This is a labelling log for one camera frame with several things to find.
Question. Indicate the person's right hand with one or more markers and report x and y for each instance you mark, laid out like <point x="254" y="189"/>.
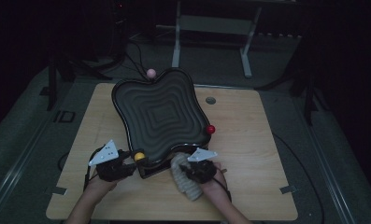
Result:
<point x="216" y="186"/>

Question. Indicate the grey cloth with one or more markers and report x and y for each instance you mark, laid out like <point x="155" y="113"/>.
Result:
<point x="186" y="189"/>

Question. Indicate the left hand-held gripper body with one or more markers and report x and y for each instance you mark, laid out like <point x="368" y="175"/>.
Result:
<point x="107" y="155"/>

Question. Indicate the dark equipment with red light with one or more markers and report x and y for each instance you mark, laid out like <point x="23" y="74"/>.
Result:
<point x="120" y="18"/>

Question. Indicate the round grey table grommet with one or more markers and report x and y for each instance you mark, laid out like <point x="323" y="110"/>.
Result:
<point x="210" y="100"/>

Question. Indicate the pink ball knob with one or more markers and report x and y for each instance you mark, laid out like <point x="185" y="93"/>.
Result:
<point x="151" y="73"/>

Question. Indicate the grey tape piece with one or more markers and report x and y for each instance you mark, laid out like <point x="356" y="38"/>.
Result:
<point x="288" y="189"/>
<point x="58" y="190"/>

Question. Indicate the black wavy tray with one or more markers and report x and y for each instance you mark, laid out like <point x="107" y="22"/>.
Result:
<point x="161" y="115"/>

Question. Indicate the black tripod stand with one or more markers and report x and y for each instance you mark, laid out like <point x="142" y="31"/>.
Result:
<point x="51" y="87"/>
<point x="309" y="102"/>

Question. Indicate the white metal desk frame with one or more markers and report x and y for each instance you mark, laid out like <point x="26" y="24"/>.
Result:
<point x="216" y="25"/>

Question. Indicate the person's left hand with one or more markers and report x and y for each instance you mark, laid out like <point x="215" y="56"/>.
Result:
<point x="100" y="183"/>

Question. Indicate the yellow ball knob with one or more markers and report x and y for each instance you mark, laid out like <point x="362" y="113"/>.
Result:
<point x="139" y="156"/>

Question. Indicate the red ball knob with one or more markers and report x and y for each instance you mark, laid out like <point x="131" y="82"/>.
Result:
<point x="210" y="129"/>

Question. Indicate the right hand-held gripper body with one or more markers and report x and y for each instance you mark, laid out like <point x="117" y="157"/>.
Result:
<point x="202" y="168"/>

